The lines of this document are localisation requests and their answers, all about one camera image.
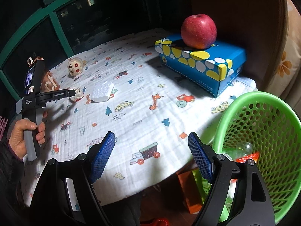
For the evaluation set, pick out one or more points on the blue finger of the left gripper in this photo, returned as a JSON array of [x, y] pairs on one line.
[[65, 93]]

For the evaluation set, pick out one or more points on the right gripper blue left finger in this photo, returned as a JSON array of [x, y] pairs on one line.
[[99, 156]]

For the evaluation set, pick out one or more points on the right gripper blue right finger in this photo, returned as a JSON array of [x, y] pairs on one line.
[[202, 155]]

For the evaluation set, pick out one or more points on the white paper ball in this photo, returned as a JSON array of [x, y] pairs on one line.
[[78, 95]]

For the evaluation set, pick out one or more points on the clear plastic dome lid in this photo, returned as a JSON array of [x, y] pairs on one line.
[[240, 150]]

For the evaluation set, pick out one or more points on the orange snack wrapper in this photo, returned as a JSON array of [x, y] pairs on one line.
[[252, 156]]

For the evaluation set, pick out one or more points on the green mesh trash basket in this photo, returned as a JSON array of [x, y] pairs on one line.
[[254, 193]]

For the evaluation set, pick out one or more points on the person's left hand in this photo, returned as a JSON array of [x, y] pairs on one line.
[[16, 140]]

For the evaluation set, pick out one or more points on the orange water bottle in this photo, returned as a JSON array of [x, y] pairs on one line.
[[48, 82]]

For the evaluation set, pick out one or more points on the orange box under table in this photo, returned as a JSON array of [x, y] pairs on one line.
[[191, 196]]

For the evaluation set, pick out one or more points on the small plush strawberry toy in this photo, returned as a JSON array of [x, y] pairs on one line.
[[75, 66]]

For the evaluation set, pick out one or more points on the person's dark trouser leg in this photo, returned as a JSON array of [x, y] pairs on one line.
[[124, 212]]

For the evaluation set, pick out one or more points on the white cartoon print tablecloth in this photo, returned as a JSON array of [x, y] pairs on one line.
[[151, 111]]

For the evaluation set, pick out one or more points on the red object on floor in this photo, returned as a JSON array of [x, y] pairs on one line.
[[156, 222]]

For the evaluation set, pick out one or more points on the blue yellow tissue box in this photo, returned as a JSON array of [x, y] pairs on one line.
[[213, 68]]

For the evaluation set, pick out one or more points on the floral pillow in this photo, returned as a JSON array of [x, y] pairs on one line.
[[286, 80]]

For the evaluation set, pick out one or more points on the red apple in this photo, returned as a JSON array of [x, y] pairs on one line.
[[198, 31]]

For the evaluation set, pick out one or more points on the green window frame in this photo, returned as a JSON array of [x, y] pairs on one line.
[[53, 29]]

